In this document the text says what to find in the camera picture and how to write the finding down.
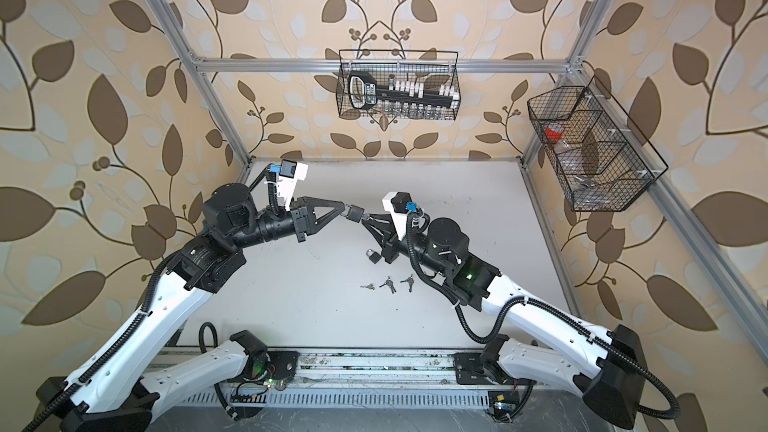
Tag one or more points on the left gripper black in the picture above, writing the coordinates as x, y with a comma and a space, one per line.
301, 214

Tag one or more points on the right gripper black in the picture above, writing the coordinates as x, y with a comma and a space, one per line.
390, 243

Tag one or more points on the black padlock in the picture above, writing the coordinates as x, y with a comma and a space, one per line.
355, 213
373, 256

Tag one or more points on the black padlock key bunch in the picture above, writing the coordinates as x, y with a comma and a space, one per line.
390, 285

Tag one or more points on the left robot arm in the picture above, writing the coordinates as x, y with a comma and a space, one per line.
112, 391

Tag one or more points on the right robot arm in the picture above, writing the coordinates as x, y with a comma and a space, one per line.
523, 336

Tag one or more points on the black tool rack with sockets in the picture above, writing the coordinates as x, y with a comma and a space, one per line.
364, 93

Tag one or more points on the red cap in basket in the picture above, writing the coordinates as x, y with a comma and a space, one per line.
554, 132

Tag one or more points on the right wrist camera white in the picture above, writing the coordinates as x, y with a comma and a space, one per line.
403, 211

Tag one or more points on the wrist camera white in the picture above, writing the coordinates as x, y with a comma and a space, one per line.
403, 211
282, 180

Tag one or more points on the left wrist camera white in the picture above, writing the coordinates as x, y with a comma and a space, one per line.
282, 180

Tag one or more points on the back wire basket black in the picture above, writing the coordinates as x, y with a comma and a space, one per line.
433, 66

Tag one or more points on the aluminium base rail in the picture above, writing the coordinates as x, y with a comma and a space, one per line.
367, 378

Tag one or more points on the side wire basket black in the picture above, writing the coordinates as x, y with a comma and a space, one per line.
604, 161

